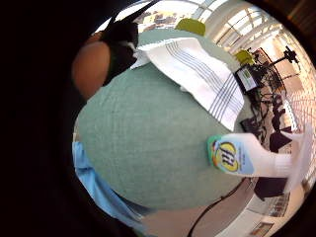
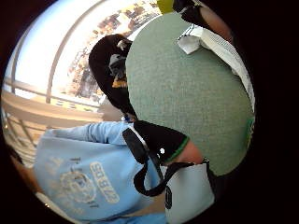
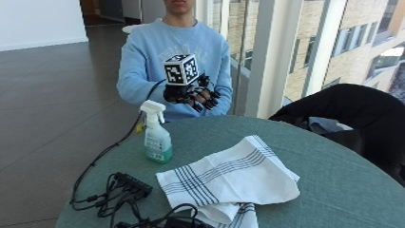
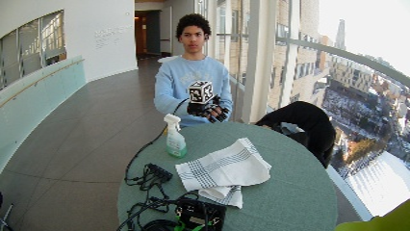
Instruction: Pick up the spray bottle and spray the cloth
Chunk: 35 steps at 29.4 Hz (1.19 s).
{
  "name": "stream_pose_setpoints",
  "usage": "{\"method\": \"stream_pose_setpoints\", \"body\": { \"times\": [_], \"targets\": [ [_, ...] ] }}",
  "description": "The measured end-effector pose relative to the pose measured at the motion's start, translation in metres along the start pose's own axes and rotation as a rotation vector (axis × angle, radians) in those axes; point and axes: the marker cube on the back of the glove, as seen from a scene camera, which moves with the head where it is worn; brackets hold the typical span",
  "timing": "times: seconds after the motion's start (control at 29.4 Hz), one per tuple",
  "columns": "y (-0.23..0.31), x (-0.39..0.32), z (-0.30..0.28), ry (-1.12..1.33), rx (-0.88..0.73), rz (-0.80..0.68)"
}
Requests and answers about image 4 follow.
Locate white marker cube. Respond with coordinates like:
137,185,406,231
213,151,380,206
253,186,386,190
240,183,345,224
188,80,216,105

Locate green spray bottle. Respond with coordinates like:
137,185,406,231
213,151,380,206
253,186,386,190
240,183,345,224
163,113,188,159

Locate the person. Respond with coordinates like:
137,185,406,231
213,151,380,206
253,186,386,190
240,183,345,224
153,13,235,129

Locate white striped dish towel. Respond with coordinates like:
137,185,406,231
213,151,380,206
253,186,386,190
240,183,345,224
175,137,273,210

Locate black jacket on chair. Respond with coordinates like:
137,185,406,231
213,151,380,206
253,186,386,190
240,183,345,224
256,100,337,169

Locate black usb hub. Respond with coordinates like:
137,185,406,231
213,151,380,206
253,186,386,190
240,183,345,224
145,163,175,184

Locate black electronics box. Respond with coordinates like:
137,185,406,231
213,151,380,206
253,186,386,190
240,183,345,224
175,197,228,231

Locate wooden handrail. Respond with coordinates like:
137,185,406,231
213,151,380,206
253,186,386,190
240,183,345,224
0,58,86,109

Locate yellow-green chair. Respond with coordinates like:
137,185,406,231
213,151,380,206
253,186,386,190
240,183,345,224
333,198,410,231

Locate green cable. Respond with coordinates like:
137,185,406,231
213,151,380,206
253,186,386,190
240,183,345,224
172,214,216,231

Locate black coiled cable bundle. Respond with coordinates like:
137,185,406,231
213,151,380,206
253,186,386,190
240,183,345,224
140,218,181,231

